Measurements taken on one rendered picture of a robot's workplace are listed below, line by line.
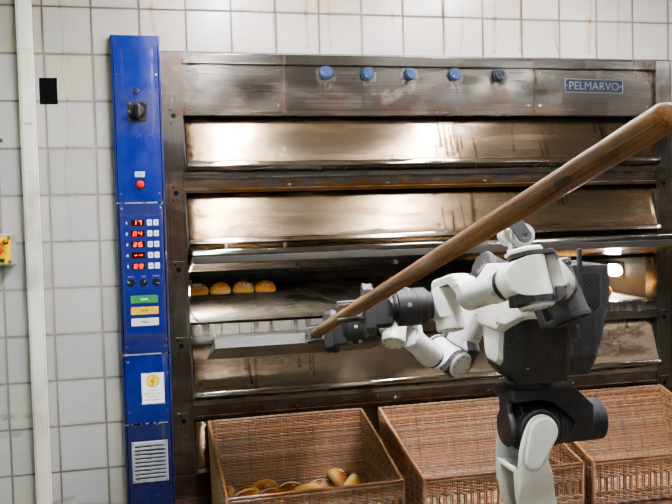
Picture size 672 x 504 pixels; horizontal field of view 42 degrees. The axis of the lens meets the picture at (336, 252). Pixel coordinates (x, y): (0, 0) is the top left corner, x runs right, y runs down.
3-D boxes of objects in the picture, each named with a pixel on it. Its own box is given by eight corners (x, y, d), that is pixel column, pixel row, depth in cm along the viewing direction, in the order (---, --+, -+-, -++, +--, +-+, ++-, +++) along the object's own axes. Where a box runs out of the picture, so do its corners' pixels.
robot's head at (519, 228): (528, 237, 233) (512, 214, 232) (541, 238, 224) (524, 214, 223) (510, 251, 232) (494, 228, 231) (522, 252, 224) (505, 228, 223)
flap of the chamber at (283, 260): (192, 264, 281) (188, 272, 301) (679, 245, 323) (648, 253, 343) (192, 256, 282) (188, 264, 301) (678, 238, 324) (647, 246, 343)
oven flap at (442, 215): (189, 248, 295) (185, 193, 300) (656, 232, 337) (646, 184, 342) (190, 244, 291) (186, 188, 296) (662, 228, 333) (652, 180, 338)
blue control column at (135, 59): (130, 495, 482) (115, 104, 471) (159, 492, 486) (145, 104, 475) (133, 676, 295) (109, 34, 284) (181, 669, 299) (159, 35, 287)
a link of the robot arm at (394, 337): (373, 320, 245) (412, 315, 241) (371, 354, 239) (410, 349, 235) (358, 300, 237) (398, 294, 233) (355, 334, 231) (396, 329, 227)
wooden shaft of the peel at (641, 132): (689, 129, 79) (684, 98, 80) (660, 129, 79) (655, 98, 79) (322, 337, 243) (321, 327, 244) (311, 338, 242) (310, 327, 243)
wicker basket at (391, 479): (207, 498, 299) (204, 419, 298) (364, 481, 313) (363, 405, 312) (225, 552, 252) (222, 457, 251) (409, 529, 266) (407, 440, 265)
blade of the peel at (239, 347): (402, 336, 257) (401, 327, 258) (215, 348, 245) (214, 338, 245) (371, 348, 292) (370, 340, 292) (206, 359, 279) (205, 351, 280)
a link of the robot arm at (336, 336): (335, 355, 247) (375, 350, 242) (322, 353, 238) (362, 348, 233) (332, 311, 249) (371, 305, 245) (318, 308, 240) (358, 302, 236)
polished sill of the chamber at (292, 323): (189, 334, 303) (188, 322, 303) (647, 307, 345) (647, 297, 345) (190, 336, 297) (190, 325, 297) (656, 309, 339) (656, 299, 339)
